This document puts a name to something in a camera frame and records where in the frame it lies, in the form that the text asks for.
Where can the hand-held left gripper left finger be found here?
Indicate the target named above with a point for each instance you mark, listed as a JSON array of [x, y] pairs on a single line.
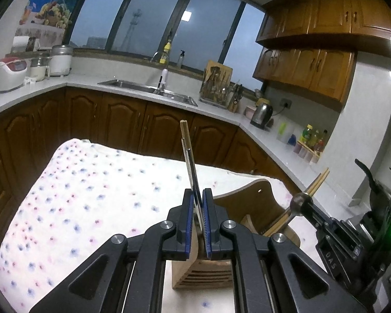
[[189, 225]]

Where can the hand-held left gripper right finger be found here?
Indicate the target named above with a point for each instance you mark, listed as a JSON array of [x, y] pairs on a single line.
[[208, 225]]

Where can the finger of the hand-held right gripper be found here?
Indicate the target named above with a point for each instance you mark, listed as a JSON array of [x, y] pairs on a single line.
[[319, 218]]

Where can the wooden utensil holder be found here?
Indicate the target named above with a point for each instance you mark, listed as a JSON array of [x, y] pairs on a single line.
[[264, 199]]

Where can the dish rack with utensils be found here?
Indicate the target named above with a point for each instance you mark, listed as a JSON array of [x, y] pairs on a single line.
[[215, 94]]

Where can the row of seasoning bottles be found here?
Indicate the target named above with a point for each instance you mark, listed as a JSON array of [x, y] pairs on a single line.
[[306, 154]]

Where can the dark condiment bottle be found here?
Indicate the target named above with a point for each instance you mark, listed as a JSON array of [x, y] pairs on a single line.
[[323, 141]]

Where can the red condiment bottle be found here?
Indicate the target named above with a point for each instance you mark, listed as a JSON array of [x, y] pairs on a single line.
[[315, 141]]

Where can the small blue container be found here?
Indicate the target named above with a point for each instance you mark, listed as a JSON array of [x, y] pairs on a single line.
[[292, 140]]

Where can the yellow cap condiment bottle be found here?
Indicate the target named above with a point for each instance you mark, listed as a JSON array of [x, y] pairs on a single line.
[[307, 136]]

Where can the white and green cup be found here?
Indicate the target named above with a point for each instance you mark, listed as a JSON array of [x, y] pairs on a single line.
[[283, 132]]

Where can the floral tablecloth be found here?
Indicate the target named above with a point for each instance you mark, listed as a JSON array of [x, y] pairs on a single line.
[[84, 202]]

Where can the steel electric kettle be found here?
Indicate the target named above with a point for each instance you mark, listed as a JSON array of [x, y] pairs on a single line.
[[261, 115]]

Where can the knife block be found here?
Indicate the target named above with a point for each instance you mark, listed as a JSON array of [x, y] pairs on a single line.
[[235, 101]]

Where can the brown wooden lower cabinets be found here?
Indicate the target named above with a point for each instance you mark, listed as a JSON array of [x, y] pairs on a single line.
[[117, 120]]

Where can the brown wooden cabinets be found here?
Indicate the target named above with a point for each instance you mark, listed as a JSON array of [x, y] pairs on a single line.
[[117, 120], [312, 65]]

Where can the steel sink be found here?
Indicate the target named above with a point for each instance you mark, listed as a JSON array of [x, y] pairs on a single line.
[[133, 84]]

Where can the brown wooden upper cabinets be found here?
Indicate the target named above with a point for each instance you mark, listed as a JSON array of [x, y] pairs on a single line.
[[312, 65]]

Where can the wooden cutting board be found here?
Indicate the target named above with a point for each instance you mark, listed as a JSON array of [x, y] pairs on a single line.
[[226, 71]]

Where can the curved steel faucet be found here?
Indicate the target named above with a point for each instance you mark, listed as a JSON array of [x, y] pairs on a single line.
[[154, 54]]

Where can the white kitchen countertop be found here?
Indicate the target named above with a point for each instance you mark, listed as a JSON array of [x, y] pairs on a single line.
[[84, 81]]

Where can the kitchen window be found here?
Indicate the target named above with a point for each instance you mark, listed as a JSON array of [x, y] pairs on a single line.
[[150, 22]]

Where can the white pot with metal lid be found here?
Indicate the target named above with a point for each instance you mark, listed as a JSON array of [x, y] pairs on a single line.
[[61, 60]]

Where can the white rice cooker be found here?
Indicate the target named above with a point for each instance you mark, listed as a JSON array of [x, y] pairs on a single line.
[[8, 75]]

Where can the wall outlet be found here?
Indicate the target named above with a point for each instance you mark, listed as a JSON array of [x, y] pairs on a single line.
[[286, 103]]

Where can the fruit wall poster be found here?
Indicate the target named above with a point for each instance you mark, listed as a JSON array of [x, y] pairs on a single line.
[[52, 6]]

